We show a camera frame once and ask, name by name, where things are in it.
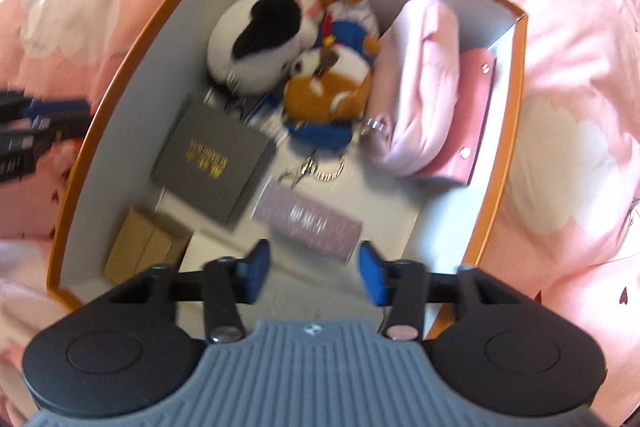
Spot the pink printed blanket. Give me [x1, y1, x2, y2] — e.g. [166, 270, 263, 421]
[0, 0, 640, 427]

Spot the mauve rectangular box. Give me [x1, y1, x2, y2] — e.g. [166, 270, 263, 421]
[250, 177, 364, 264]

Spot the small kraft cardboard box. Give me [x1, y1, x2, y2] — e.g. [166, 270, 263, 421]
[103, 204, 193, 286]

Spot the pink snap wallet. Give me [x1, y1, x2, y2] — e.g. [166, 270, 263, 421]
[410, 47, 498, 186]

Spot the brown and white plush toy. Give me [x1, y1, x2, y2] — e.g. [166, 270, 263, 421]
[282, 46, 376, 125]

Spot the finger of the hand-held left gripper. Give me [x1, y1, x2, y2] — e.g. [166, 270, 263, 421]
[0, 89, 92, 152]

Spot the silver key ring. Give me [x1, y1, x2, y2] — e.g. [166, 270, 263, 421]
[277, 154, 347, 188]

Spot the pink fabric pouch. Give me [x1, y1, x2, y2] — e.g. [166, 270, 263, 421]
[361, 0, 463, 180]

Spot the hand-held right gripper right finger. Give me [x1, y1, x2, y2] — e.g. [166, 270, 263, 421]
[359, 241, 526, 342]

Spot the black and white plush toy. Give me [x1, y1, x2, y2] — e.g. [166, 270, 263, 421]
[207, 0, 323, 95]

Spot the blue fabric item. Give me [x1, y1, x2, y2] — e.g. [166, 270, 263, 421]
[247, 97, 353, 150]

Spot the dark grey gold-print box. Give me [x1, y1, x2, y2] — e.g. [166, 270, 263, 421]
[151, 94, 278, 228]

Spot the blue and white duck plush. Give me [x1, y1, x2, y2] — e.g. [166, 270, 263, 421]
[312, 0, 382, 58]

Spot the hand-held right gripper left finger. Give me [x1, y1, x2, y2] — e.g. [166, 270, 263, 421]
[105, 239, 272, 345]

